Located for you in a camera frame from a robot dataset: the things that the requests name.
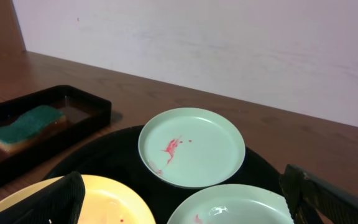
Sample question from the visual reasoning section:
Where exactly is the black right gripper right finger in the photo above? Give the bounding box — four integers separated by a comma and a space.
279, 164, 358, 223

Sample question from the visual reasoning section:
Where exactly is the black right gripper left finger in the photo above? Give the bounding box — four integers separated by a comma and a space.
0, 172, 85, 224

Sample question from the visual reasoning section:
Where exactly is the yellow plate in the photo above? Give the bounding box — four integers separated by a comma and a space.
0, 174, 156, 224

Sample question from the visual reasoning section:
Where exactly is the green and yellow sponge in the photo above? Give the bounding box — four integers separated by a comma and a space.
0, 105, 67, 153

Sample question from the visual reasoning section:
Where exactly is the green plate with big stain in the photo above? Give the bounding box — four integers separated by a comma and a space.
138, 108, 246, 189

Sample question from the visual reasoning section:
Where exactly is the round black tray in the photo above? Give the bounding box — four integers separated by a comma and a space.
46, 126, 282, 223

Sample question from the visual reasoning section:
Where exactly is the rectangular black water tray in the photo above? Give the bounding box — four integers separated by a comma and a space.
0, 85, 111, 187

